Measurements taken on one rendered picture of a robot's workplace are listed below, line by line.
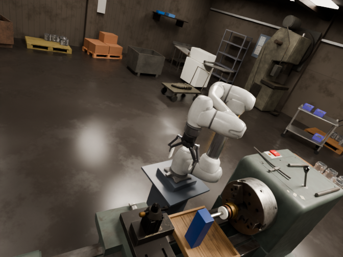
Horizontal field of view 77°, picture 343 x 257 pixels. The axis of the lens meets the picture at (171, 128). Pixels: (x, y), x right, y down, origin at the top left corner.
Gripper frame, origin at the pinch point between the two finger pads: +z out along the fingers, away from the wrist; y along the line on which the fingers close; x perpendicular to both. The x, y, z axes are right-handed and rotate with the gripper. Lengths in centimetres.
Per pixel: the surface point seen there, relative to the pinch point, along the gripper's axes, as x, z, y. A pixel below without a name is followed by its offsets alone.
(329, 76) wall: -696, -34, -137
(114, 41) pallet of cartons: -495, 77, 500
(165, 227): 26.1, 21.0, -12.6
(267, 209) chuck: -10, 4, -53
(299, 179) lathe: -48, -2, -67
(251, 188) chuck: -13.2, 0.0, -41.5
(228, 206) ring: -2.9, 11.6, -35.0
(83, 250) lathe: 52, 37, 14
